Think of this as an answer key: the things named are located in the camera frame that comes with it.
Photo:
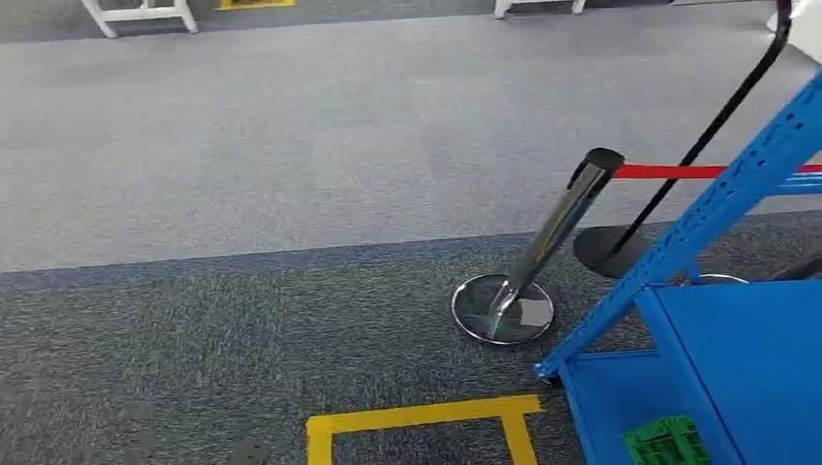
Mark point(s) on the blue metal shelf cart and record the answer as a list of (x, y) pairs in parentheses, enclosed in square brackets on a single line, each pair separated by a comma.
[(738, 359)]

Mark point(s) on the black floor stand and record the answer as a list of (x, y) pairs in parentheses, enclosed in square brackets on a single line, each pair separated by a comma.
[(610, 250)]

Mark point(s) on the chrome stanchion post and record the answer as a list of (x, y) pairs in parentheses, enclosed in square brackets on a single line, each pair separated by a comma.
[(559, 224)]

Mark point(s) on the red stanchion belt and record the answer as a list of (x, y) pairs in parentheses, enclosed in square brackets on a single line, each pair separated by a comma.
[(668, 171)]

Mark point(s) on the green plastic crate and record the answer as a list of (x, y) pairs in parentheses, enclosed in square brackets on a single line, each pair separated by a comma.
[(668, 443)]

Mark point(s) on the white table frame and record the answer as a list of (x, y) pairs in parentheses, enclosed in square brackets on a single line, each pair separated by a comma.
[(138, 11), (539, 5)]

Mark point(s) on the yellow floor tape strip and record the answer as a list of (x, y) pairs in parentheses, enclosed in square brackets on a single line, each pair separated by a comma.
[(257, 4)]

